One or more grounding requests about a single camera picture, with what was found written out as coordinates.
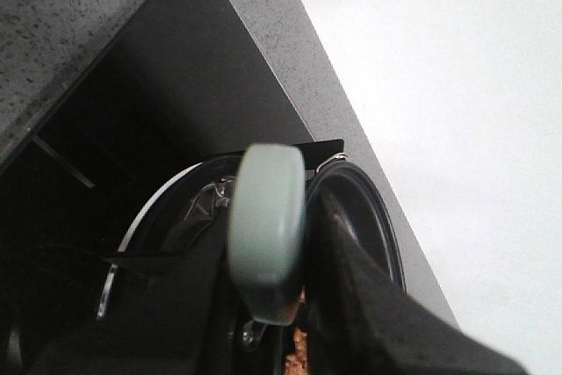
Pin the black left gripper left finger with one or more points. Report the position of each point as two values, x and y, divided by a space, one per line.
183 324

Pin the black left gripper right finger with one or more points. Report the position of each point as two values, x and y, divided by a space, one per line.
360 322

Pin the brown meat pieces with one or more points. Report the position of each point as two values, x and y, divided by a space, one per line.
296 360

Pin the black frying pan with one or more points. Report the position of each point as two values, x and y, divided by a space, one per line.
264 190

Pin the left black gas burner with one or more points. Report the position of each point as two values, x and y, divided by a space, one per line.
105 272

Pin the black glass cooktop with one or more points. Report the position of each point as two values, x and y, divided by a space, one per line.
101 102

